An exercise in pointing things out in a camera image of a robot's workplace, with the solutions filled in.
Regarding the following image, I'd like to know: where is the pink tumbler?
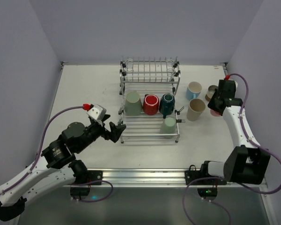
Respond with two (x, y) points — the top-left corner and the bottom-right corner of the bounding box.
(210, 109), (221, 117)

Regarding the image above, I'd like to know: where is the cream and brown cup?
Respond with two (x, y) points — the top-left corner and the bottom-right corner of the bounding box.
(205, 85), (218, 102)

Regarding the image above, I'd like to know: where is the beige tumbler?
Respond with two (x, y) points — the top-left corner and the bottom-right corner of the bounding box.
(186, 98), (206, 121)

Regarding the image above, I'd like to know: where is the light blue mug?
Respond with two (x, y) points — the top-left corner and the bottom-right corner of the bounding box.
(185, 82), (202, 101)

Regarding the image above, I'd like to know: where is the dark green mug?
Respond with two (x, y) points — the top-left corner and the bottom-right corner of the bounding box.
(159, 93), (175, 119)

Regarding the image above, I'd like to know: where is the light green tumbler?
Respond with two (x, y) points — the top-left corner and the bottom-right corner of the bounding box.
(160, 117), (176, 134)

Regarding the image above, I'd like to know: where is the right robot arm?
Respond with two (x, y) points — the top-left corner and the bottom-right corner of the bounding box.
(202, 79), (270, 185)

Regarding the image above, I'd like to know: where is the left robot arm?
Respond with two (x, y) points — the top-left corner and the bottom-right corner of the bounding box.
(0, 120), (126, 222)

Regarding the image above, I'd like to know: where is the sage green mug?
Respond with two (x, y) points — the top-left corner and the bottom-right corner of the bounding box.
(124, 91), (142, 116)

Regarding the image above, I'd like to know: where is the red mug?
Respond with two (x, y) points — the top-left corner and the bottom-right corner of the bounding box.
(143, 94), (159, 116)

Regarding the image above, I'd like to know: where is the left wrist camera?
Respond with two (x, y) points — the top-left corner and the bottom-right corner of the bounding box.
(87, 104), (106, 123)

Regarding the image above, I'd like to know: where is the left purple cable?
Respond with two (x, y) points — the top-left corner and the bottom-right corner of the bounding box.
(0, 103), (91, 202)

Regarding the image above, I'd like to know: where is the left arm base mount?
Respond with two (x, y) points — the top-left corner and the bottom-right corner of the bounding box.
(70, 170), (103, 200)

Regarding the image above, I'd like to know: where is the silver wire dish rack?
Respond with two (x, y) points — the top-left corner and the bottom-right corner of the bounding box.
(118, 57), (182, 143)

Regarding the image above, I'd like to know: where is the aluminium mounting rail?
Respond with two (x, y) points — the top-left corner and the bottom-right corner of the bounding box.
(21, 167), (269, 188)

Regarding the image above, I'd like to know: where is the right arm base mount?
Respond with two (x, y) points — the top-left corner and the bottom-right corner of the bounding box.
(185, 161), (227, 201)

